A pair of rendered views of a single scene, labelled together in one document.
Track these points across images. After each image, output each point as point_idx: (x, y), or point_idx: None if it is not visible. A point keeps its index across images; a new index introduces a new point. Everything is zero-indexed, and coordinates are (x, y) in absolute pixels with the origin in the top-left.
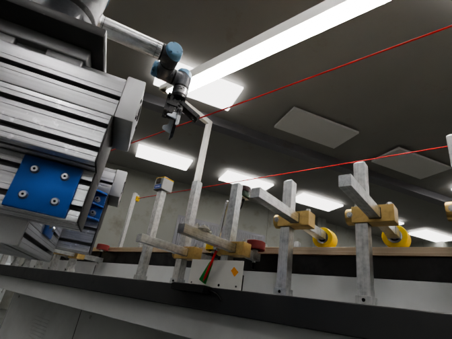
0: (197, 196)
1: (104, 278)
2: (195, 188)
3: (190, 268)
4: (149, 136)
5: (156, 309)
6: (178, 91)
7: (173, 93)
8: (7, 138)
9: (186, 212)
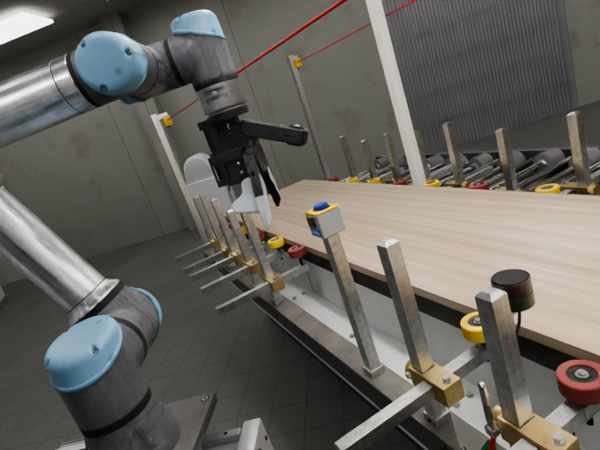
0: (401, 274)
1: (326, 352)
2: (389, 264)
3: (445, 323)
4: (241, 70)
5: None
6: (214, 110)
7: (209, 121)
8: None
9: (395, 308)
